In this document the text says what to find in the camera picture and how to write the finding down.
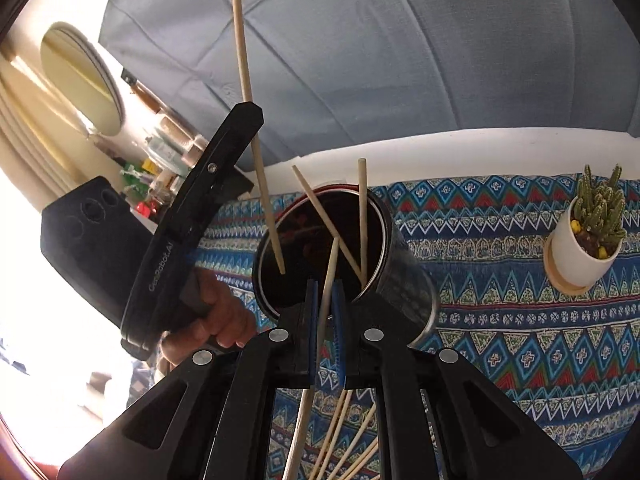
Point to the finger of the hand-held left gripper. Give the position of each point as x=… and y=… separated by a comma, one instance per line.
x=237, y=185
x=220, y=160

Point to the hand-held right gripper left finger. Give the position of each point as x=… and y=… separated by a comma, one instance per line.
x=312, y=332

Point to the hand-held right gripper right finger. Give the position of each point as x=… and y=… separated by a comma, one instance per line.
x=339, y=332

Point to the wooden chopstick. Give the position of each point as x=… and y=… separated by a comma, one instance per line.
x=320, y=208
x=327, y=290
x=243, y=70

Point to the black ribbed cup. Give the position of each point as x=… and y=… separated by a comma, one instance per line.
x=410, y=290

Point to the pile of wooden chopsticks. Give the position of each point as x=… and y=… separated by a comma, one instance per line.
x=334, y=425

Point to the person's left hand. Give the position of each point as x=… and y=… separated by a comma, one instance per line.
x=225, y=320

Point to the row of small bottles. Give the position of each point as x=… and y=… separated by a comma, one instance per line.
x=165, y=155

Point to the cream curtain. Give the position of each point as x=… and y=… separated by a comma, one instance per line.
x=30, y=125

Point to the blue patterned tablecloth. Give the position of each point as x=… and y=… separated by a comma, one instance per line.
x=500, y=360

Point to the oval mirror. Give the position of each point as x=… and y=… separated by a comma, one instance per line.
x=75, y=70

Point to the grey fabric sofa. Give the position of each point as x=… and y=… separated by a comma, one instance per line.
x=400, y=60

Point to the wooden plant saucer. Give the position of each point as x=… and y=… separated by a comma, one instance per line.
x=562, y=277

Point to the potted cactus in white pot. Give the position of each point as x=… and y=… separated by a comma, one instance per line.
x=585, y=245

